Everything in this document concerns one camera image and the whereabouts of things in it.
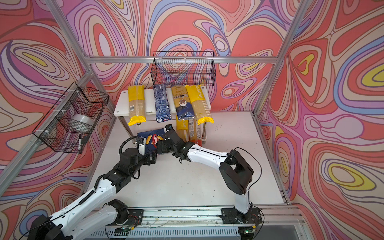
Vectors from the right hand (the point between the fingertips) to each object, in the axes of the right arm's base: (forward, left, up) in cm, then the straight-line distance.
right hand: (163, 146), depth 85 cm
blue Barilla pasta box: (+3, +6, +4) cm, 8 cm away
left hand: (-3, +5, +3) cm, 7 cm away
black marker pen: (-6, +38, +13) cm, 41 cm away
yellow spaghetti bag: (+18, -10, -5) cm, 21 cm away
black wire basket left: (+1, +41, +21) cm, 46 cm away
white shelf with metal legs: (+10, +18, +22) cm, 30 cm away
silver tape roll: (+6, +37, +20) cm, 42 cm away
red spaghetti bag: (+12, -19, -3) cm, 23 cm away
